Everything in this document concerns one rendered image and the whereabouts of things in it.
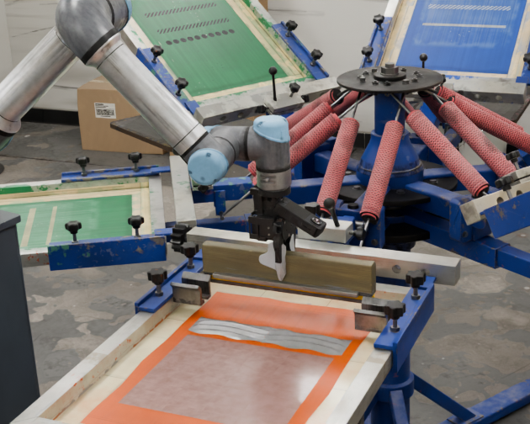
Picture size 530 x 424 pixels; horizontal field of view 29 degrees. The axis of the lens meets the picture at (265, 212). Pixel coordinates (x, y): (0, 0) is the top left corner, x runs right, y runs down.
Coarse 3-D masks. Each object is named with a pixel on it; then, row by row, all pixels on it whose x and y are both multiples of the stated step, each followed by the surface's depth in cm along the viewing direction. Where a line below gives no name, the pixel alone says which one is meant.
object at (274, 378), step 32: (288, 320) 231; (320, 320) 231; (352, 320) 230; (256, 352) 218; (288, 352) 217; (320, 352) 217; (352, 352) 216; (256, 384) 205; (288, 384) 205; (320, 384) 204; (224, 416) 195; (256, 416) 194; (288, 416) 194
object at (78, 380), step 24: (384, 288) 237; (408, 288) 236; (144, 312) 230; (168, 312) 236; (120, 336) 220; (144, 336) 226; (96, 360) 211; (384, 360) 205; (72, 384) 202; (360, 384) 197; (48, 408) 194; (336, 408) 190; (360, 408) 192
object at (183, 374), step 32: (192, 320) 233; (224, 320) 233; (256, 320) 232; (160, 352) 220; (192, 352) 219; (224, 352) 218; (128, 384) 208; (160, 384) 207; (192, 384) 207; (224, 384) 206; (96, 416) 197; (128, 416) 197; (160, 416) 196; (192, 416) 196
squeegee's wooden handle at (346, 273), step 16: (208, 256) 236; (224, 256) 235; (240, 256) 233; (256, 256) 231; (288, 256) 228; (304, 256) 227; (320, 256) 226; (208, 272) 238; (224, 272) 236; (240, 272) 234; (256, 272) 233; (272, 272) 231; (288, 272) 229; (304, 272) 228; (320, 272) 226; (336, 272) 224; (352, 272) 223; (368, 272) 221; (336, 288) 226; (352, 288) 224; (368, 288) 223
